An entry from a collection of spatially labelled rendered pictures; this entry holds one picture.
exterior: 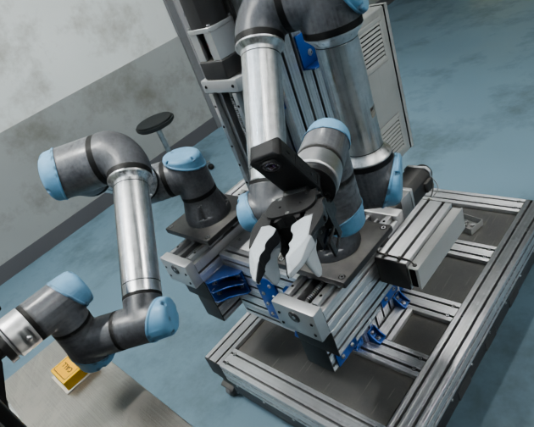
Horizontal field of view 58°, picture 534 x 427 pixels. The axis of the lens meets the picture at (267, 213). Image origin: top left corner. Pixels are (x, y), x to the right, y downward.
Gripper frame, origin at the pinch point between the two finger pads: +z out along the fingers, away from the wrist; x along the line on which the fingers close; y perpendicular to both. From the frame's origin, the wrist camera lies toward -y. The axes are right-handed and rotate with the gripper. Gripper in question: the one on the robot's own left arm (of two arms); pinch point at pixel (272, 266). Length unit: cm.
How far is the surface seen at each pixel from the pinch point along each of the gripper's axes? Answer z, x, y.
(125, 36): -312, 218, -14
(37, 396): -4, 70, 24
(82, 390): -6, 59, 26
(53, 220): -198, 283, 69
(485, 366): -81, -1, 125
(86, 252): -176, 249, 91
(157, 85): -317, 220, 32
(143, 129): -243, 199, 42
